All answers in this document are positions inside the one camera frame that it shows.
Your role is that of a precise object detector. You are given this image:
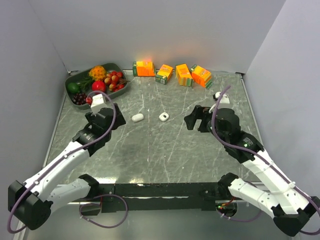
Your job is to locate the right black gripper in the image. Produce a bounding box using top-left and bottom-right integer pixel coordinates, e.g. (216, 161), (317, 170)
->
(184, 104), (228, 145)

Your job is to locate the white oval earbud case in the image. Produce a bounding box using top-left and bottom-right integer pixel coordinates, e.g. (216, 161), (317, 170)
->
(131, 113), (144, 123)

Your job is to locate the white square charging case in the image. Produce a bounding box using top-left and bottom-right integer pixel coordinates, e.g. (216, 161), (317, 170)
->
(158, 112), (170, 122)

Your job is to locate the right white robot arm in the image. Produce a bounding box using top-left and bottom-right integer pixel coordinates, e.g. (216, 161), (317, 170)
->
(184, 105), (320, 237)

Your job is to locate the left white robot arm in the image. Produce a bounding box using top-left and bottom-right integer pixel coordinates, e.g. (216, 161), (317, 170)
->
(7, 103), (126, 234)

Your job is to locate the orange green box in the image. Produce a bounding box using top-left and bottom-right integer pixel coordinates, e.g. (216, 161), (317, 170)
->
(190, 64), (213, 89)
(175, 63), (194, 87)
(132, 61), (156, 77)
(155, 64), (174, 85)

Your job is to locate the red pomegranate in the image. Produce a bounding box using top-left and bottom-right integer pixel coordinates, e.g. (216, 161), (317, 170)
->
(91, 80), (106, 92)

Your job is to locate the red cherry bunch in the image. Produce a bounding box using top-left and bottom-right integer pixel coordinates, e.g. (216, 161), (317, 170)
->
(103, 71), (130, 92)

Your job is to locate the dark grape bunch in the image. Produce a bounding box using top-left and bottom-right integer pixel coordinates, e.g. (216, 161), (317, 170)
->
(72, 93), (87, 106)

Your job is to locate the green leafy sprig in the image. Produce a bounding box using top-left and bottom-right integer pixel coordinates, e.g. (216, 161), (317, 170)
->
(76, 76), (94, 93)

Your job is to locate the orange spiky fruit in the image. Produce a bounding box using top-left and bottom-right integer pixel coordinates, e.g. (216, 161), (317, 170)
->
(88, 65), (107, 81)

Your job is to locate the green lime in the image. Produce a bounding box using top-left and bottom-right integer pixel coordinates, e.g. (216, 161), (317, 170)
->
(67, 82), (81, 94)

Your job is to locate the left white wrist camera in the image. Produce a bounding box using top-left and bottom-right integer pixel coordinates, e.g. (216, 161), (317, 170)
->
(85, 94), (107, 114)

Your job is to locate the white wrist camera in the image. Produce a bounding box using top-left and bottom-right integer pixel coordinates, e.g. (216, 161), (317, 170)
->
(208, 91), (231, 113)
(85, 94), (107, 114)

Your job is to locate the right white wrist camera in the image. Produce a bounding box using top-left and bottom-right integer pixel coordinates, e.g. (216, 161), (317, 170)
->
(208, 91), (231, 113)

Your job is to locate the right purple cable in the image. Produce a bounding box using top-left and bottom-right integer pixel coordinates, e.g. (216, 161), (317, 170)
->
(211, 85), (320, 236)

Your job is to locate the purple cable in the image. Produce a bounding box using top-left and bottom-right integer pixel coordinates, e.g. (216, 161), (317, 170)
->
(6, 90), (129, 234)
(211, 85), (320, 236)

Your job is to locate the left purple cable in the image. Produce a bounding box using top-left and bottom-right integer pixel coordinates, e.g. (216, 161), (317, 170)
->
(6, 90), (129, 234)

